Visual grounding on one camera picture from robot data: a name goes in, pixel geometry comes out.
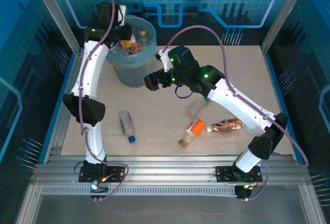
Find clear bottle white cap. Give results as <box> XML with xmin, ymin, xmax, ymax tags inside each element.
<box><xmin>128</xmin><ymin>35</ymin><xmax>139</xmax><ymax>49</ymax></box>

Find yellow-capped bottle pink label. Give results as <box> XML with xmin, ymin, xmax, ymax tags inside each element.
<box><xmin>138</xmin><ymin>30</ymin><xmax>150</xmax><ymax>51</ymax></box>

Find plain clear plastic bottle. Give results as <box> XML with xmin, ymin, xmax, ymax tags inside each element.
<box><xmin>186</xmin><ymin>97</ymin><xmax>211</xmax><ymax>119</ymax></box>

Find bottle orange label brown cap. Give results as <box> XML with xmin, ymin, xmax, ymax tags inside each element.
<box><xmin>178</xmin><ymin>118</ymin><xmax>206</xmax><ymax>148</ymax></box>

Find bottle copper foil label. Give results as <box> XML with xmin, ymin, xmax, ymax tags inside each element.
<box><xmin>207</xmin><ymin>118</ymin><xmax>245</xmax><ymax>134</ymax></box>

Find clear bottle blue cap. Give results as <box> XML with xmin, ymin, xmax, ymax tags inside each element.
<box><xmin>118</xmin><ymin>109</ymin><xmax>137</xmax><ymax>144</ymax></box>

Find blue table edge strip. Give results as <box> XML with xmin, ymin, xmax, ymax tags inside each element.
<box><xmin>264</xmin><ymin>51</ymin><xmax>305</xmax><ymax>164</ymax></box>
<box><xmin>41</xmin><ymin>52</ymin><xmax>78</xmax><ymax>163</ymax></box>

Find blue printed side panel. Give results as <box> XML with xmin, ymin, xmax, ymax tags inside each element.
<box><xmin>0</xmin><ymin>0</ymin><xmax>78</xmax><ymax>224</ymax></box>
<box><xmin>261</xmin><ymin>0</ymin><xmax>330</xmax><ymax>209</ymax></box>

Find black connector box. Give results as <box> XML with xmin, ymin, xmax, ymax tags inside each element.
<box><xmin>235</xmin><ymin>184</ymin><xmax>255</xmax><ymax>201</ymax></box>

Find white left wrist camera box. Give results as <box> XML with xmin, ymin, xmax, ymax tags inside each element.
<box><xmin>118</xmin><ymin>5</ymin><xmax>128</xmax><ymax>26</ymax></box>

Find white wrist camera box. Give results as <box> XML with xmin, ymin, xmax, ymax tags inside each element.
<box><xmin>118</xmin><ymin>5</ymin><xmax>128</xmax><ymax>26</ymax></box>
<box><xmin>155</xmin><ymin>48</ymin><xmax>171</xmax><ymax>72</ymax></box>

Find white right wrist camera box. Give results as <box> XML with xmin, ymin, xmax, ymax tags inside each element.
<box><xmin>155</xmin><ymin>48</ymin><xmax>171</xmax><ymax>72</ymax></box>

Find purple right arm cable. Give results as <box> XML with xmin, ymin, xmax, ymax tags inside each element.
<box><xmin>163</xmin><ymin>25</ymin><xmax>309</xmax><ymax>201</ymax></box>

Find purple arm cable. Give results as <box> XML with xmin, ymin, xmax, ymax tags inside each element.
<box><xmin>163</xmin><ymin>25</ymin><xmax>309</xmax><ymax>201</ymax></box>
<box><xmin>78</xmin><ymin>0</ymin><xmax>129</xmax><ymax>201</ymax></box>

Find aluminium frame post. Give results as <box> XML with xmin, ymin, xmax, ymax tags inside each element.
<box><xmin>260</xmin><ymin>0</ymin><xmax>311</xmax><ymax>53</ymax></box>
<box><xmin>28</xmin><ymin>0</ymin><xmax>83</xmax><ymax>56</ymax></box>

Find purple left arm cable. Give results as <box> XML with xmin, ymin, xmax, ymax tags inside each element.
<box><xmin>78</xmin><ymin>0</ymin><xmax>129</xmax><ymax>201</ymax></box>

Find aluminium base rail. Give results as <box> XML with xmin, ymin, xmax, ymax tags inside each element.
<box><xmin>32</xmin><ymin>154</ymin><xmax>310</xmax><ymax>185</ymax></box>

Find slotted grey cable duct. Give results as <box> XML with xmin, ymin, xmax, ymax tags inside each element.
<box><xmin>40</xmin><ymin>184</ymin><xmax>239</xmax><ymax>198</ymax></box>

